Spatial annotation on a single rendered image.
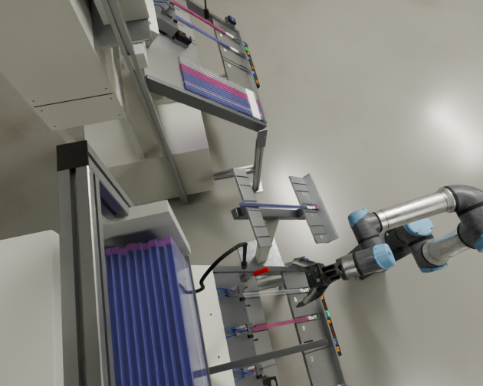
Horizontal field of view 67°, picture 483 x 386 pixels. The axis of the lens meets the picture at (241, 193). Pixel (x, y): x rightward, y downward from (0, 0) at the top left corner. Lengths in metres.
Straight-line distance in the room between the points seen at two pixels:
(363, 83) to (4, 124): 2.79
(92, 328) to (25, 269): 0.28
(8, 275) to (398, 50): 3.26
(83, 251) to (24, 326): 0.25
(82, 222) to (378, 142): 2.59
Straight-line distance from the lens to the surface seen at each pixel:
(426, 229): 1.81
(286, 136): 2.76
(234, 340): 1.11
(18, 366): 0.68
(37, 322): 0.68
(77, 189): 0.50
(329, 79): 3.14
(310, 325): 1.55
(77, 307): 0.46
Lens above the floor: 2.32
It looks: 67 degrees down
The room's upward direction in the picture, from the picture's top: 1 degrees clockwise
